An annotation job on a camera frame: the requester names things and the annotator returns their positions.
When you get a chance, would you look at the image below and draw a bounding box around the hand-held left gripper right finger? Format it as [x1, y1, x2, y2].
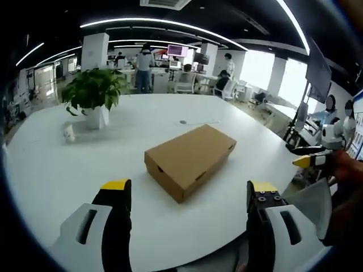
[245, 180, 327, 272]

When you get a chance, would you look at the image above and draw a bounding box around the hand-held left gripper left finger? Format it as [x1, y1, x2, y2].
[50, 178, 133, 272]

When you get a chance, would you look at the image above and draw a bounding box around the brown cardboard shoe box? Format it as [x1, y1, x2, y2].
[143, 124, 238, 204]

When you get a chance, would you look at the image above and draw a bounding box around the person's right hand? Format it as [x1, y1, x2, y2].
[328, 149, 363, 185]

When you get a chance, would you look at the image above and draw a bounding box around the black stand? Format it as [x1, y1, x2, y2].
[282, 112, 306, 150]

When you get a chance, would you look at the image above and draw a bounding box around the grey cloth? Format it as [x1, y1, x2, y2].
[282, 177, 333, 242]

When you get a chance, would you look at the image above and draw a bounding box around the person's grey clothing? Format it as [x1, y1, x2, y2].
[174, 240, 249, 272]

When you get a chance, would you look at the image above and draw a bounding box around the large black screen on stand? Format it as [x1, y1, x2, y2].
[303, 38, 333, 104]

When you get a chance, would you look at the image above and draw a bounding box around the white office chair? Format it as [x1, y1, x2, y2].
[213, 79, 240, 101]
[173, 72, 197, 94]

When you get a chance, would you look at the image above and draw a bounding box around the ceiling light strip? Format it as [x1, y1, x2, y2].
[108, 39, 199, 47]
[79, 17, 249, 52]
[275, 0, 310, 56]
[15, 42, 45, 67]

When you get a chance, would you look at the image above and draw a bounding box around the white paper cup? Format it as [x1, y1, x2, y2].
[62, 124, 77, 143]

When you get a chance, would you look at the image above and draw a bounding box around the green potted plant white pot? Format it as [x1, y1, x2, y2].
[60, 67, 132, 130]

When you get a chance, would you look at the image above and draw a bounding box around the pink lit monitor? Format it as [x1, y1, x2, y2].
[167, 44, 189, 58]

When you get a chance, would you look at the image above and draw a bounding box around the ceiling air vent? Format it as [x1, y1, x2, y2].
[140, 0, 191, 11]

